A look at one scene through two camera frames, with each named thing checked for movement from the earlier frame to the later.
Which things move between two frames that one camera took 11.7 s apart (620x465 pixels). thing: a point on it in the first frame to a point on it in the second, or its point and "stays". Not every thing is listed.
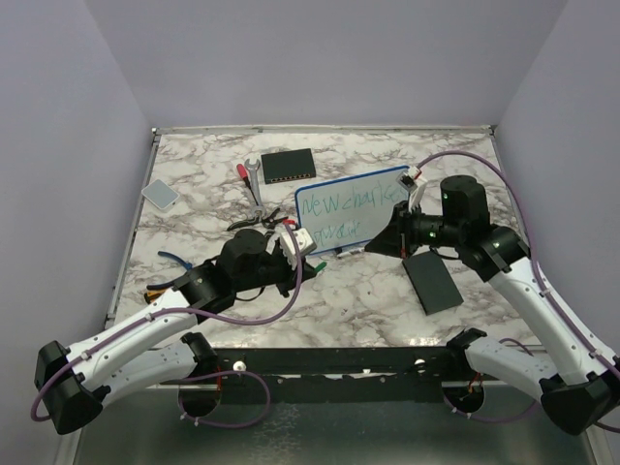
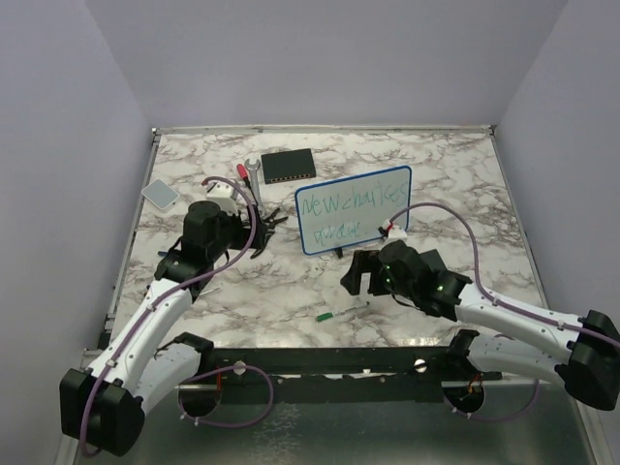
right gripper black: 389,239 to 362,261
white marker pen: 350,252 to 344,311
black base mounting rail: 337,375 stays
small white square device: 161,194 stays
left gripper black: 292,275 to 244,233
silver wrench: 258,208 stays
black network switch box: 288,166 stays
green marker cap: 320,266 to 325,317
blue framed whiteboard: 343,215 stays
